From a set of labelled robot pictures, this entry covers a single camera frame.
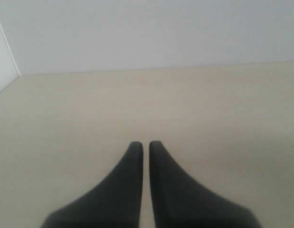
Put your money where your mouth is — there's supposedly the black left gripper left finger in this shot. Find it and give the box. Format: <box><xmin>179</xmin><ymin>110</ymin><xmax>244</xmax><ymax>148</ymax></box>
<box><xmin>42</xmin><ymin>142</ymin><xmax>144</xmax><ymax>228</ymax></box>

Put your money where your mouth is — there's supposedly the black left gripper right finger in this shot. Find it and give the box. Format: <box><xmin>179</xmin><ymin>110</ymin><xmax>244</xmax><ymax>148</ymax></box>
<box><xmin>149</xmin><ymin>141</ymin><xmax>259</xmax><ymax>228</ymax></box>

